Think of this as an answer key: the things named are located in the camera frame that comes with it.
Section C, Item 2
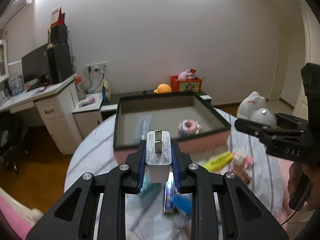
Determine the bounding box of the silver ball white plush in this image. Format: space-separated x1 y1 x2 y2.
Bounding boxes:
236 91 277 128

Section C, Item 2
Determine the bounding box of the white power adapter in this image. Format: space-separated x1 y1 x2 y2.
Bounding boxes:
145 129 172 183

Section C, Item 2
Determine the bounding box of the teal mouse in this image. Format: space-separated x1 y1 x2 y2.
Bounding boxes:
139 172 164 208

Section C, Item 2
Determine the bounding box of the person's right hand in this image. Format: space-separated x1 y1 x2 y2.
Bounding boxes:
287 163 319 209

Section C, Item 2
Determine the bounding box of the striped white bedsheet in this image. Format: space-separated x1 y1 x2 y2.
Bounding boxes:
64 115 287 223

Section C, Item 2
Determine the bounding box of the pink quilt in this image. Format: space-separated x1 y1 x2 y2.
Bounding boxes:
1 197 32 239

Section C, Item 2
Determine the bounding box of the yellow tube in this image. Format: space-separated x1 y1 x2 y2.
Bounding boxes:
202 152 234 172

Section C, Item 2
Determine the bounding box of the blue plastic case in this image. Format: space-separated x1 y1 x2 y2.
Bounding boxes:
173 193 193 216

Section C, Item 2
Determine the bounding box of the clear plastic bag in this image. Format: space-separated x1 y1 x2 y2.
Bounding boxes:
125 190 191 239

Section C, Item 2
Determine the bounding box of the small dark blue box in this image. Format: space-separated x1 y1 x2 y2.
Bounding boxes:
163 174 175 214

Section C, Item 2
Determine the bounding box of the pink black storage box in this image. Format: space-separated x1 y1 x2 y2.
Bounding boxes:
113 92 231 164

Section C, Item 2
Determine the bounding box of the white side cabinet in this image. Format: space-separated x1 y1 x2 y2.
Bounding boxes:
73 93 103 138

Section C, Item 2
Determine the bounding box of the pink white block figure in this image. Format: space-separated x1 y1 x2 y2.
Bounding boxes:
178 119 202 137

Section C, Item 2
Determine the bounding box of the white desk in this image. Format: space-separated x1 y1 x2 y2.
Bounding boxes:
1 76 83 155

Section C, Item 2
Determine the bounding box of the red toy crate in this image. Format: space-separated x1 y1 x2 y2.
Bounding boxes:
170 76 202 93

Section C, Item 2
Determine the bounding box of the low black white bench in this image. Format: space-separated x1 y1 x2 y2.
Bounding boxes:
100 90 212 112

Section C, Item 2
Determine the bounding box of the orange octopus plush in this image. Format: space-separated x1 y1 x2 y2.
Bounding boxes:
153 84 172 94

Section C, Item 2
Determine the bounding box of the black computer monitor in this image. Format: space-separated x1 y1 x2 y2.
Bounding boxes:
22 44 49 83

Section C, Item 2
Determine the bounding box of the black speaker box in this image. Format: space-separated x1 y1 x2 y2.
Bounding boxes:
48 24 68 45

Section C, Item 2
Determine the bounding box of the white air conditioner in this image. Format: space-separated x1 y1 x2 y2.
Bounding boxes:
1 0 33 29

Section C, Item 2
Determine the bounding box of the wall power strip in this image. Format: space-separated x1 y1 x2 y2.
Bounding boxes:
86 62 107 72

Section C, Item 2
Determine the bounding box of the white wall cabinet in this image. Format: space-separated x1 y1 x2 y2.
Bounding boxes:
0 39 9 82

